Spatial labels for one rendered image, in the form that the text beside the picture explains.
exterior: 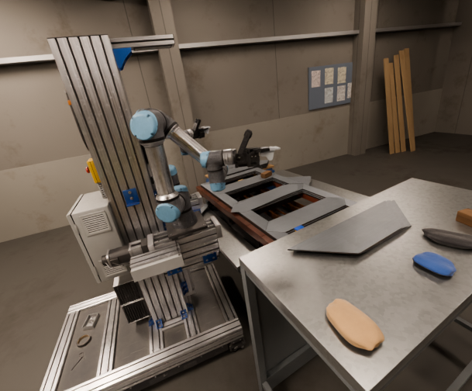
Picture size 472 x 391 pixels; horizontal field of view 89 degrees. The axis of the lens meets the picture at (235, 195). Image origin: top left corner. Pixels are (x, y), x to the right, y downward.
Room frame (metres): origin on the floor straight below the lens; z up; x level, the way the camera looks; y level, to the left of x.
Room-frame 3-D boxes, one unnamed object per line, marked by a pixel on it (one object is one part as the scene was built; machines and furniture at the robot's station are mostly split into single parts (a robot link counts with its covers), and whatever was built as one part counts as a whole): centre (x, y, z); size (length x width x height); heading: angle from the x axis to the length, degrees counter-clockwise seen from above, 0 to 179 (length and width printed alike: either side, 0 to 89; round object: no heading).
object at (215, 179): (1.11, 0.08, 1.34); 0.11 x 0.08 x 0.11; 172
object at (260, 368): (1.11, -0.57, 0.50); 1.30 x 0.04 x 1.01; 115
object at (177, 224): (1.26, 0.32, 1.09); 0.15 x 0.15 x 0.10
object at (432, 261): (0.64, -0.66, 1.06); 0.12 x 0.10 x 0.03; 27
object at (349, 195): (2.23, -0.77, 0.73); 1.20 x 0.26 x 0.03; 25
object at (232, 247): (1.86, 0.24, 0.66); 1.30 x 0.20 x 0.03; 25
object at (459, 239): (0.76, -0.83, 1.06); 0.20 x 0.10 x 0.03; 45
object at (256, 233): (1.73, 0.05, 0.80); 1.62 x 0.04 x 0.06; 25
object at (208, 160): (1.09, 0.08, 1.43); 0.11 x 0.08 x 0.09; 82
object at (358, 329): (0.46, -0.27, 1.07); 0.16 x 0.10 x 0.04; 16
